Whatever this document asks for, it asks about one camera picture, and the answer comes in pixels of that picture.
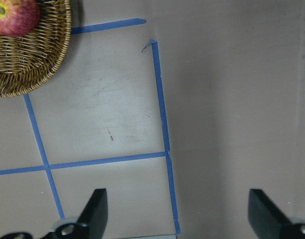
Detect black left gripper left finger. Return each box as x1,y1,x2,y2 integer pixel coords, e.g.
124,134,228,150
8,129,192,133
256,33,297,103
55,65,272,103
77,189,108,239

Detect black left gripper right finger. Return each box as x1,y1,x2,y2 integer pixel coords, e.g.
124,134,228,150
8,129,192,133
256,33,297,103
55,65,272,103
248,189,292,239

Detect woven wicker basket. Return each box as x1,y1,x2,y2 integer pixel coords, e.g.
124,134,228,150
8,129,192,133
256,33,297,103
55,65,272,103
0,0,72,98

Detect red apple in basket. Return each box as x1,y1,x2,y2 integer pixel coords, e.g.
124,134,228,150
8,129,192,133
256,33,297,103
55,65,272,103
0,0,40,37

